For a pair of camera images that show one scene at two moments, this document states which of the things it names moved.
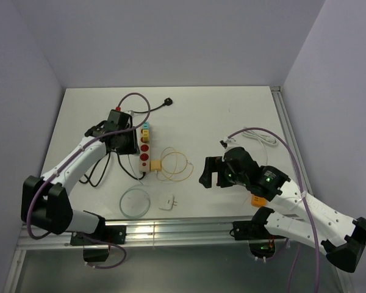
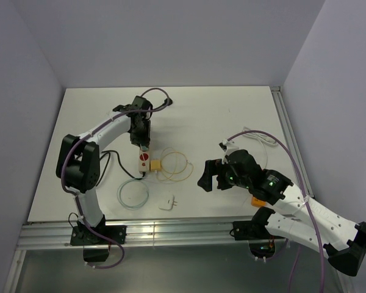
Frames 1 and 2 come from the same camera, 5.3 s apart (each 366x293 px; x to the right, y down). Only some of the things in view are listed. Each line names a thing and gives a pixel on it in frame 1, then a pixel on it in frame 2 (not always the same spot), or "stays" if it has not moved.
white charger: (166, 201) stays
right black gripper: (215, 163) stays
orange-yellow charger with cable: (155, 165) stays
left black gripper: (133, 148) → (144, 141)
